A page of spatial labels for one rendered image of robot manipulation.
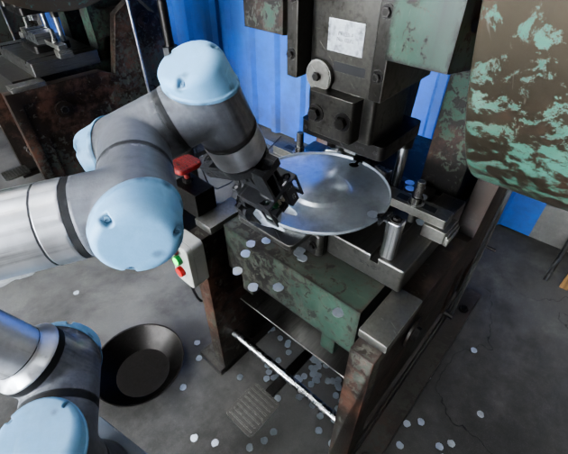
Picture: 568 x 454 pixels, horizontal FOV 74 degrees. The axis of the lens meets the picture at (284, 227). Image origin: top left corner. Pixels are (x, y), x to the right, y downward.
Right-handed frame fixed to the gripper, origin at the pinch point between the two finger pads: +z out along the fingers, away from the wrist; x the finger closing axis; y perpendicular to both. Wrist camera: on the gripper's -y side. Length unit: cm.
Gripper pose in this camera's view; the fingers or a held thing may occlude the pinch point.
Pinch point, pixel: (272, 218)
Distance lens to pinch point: 69.4
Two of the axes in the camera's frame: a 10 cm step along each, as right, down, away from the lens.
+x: 5.8, -7.8, 2.5
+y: 7.7, 4.2, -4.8
